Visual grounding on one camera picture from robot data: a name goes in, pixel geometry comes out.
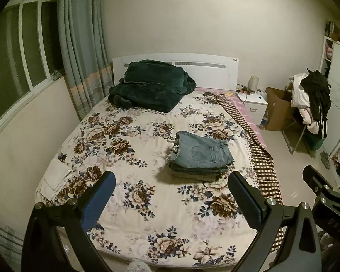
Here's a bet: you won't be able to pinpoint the stack of folded jeans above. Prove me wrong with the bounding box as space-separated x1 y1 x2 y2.
166 131 234 182

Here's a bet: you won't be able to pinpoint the window with white frame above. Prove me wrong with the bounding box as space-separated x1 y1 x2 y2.
0 0 66 138

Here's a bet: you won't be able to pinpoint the floral bed blanket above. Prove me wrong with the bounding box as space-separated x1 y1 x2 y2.
35 91 275 267

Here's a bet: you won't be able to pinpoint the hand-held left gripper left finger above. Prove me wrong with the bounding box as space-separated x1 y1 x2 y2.
22 171 117 272

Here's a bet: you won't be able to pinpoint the folding chair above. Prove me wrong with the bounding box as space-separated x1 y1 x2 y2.
282 110 327 156

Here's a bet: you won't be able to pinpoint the white folded pants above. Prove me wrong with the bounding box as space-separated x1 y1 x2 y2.
35 157 75 205

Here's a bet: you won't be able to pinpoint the white nightstand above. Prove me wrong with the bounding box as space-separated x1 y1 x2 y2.
236 91 269 127

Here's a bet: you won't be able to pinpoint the white bed headboard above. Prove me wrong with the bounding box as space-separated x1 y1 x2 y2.
112 53 240 92

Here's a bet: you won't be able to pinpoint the cardboard box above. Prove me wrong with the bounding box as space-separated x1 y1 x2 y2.
264 86 297 132

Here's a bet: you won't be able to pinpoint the black garment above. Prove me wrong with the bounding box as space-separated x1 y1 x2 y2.
300 68 332 139

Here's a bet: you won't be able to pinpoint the brown checkered cloth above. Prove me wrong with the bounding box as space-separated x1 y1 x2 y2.
216 95 284 253

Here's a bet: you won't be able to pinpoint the grey fuzzy slipper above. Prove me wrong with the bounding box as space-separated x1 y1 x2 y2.
124 260 154 272

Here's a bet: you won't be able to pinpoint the pink bed sheet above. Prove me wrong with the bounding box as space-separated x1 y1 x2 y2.
194 87 266 148

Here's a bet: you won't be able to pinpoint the cream table lamp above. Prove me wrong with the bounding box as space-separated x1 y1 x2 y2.
248 75 259 92

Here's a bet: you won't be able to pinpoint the white garment pile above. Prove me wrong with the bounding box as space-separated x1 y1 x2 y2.
290 73 322 135

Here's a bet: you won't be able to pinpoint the grey-blue curtain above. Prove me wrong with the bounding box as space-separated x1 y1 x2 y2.
57 0 114 120

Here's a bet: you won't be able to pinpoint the grey shoe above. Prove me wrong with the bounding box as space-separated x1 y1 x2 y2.
320 151 332 171

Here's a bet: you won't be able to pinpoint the white wardrobe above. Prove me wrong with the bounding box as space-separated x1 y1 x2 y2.
318 21 340 190

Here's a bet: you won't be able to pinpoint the dark green plush blanket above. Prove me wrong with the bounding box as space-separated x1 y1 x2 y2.
108 59 198 113

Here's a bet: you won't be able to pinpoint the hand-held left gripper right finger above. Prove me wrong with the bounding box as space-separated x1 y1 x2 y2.
228 171 323 272

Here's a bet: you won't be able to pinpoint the green bin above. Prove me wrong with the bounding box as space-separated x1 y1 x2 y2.
308 135 325 151

